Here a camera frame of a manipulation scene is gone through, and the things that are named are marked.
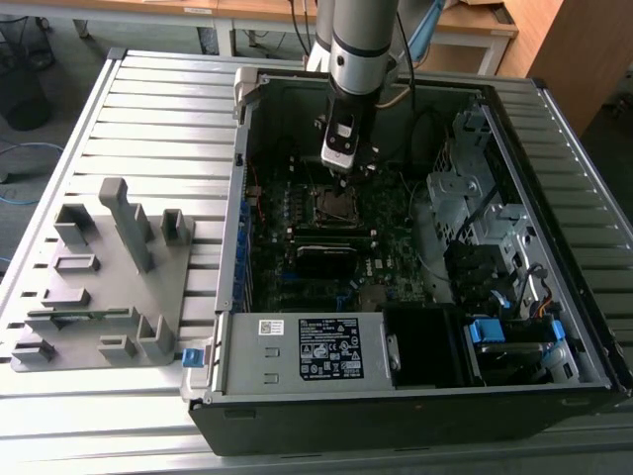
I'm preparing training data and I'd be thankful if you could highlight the black RAM slot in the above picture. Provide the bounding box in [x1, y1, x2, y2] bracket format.
[295, 237, 373, 245]
[295, 223, 373, 232]

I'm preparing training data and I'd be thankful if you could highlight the grey plastic case handle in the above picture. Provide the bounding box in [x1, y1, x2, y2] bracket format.
[231, 66, 262, 124]

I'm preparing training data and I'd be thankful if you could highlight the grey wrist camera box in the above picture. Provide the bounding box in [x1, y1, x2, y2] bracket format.
[319, 112, 358, 173]

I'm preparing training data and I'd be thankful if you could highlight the black looped cable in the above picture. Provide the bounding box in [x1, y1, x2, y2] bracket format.
[406, 108, 446, 174]

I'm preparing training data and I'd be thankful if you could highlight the blue floor cable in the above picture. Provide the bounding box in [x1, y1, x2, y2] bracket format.
[0, 142, 65, 205]

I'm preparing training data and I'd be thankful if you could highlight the black PC case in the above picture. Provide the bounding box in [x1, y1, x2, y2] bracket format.
[185, 63, 633, 457]

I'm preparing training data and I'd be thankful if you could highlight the metal socket cover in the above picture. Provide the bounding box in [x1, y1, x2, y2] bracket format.
[315, 188, 359, 224]

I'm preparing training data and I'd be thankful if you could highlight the wooden desk white frame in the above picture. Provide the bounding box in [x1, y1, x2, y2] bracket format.
[0, 0, 317, 58]
[429, 4, 519, 76]

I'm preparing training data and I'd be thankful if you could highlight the metal disk bay cage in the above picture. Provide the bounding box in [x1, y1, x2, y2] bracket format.
[425, 94, 543, 311]

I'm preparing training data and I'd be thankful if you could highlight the pale blue teach pendant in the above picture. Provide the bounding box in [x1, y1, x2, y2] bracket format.
[407, 0, 446, 55]

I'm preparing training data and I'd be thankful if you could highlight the black cage cable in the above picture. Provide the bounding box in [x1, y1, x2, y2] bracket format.
[455, 187, 500, 243]

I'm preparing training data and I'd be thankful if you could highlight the grey parts rack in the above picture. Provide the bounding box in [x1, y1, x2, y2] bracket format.
[8, 176, 198, 373]

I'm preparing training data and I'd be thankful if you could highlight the black plastic drive holder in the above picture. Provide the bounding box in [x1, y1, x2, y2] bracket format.
[442, 240, 513, 311]

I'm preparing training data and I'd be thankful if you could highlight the hard disk in blue carrier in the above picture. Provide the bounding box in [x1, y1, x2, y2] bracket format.
[463, 316, 568, 388]

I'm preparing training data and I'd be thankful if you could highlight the silver CPU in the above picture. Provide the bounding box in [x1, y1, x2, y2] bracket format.
[323, 193, 353, 220]

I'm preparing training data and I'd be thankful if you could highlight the grey power supply unit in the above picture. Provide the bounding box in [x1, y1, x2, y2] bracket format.
[210, 310, 397, 397]

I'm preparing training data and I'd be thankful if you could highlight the black graphics card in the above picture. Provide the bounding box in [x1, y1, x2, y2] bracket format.
[295, 242, 360, 281]

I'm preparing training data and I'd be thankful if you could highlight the green RAM stick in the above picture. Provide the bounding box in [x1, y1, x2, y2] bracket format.
[48, 309, 131, 318]

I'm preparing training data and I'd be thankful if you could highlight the black round bin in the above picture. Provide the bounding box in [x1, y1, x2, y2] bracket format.
[3, 68, 54, 133]

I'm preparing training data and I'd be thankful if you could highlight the black mesh basket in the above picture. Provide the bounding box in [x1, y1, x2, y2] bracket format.
[0, 14, 54, 70]

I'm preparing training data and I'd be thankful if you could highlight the wooden cabinet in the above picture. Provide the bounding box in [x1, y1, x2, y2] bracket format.
[508, 0, 633, 138]

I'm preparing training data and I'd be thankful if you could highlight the black disk wire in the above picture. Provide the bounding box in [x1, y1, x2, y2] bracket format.
[523, 262, 563, 318]

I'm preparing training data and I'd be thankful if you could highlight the CPU socket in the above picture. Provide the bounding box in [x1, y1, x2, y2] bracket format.
[312, 183, 363, 230]

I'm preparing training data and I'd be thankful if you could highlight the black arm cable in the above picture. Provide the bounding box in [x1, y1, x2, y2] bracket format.
[394, 9, 418, 101]

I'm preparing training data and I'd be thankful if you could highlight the square chipset heatsink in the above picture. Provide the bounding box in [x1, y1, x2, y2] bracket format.
[359, 285, 388, 312]

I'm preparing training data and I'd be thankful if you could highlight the green motherboard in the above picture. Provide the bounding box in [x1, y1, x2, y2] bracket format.
[244, 157, 456, 314]

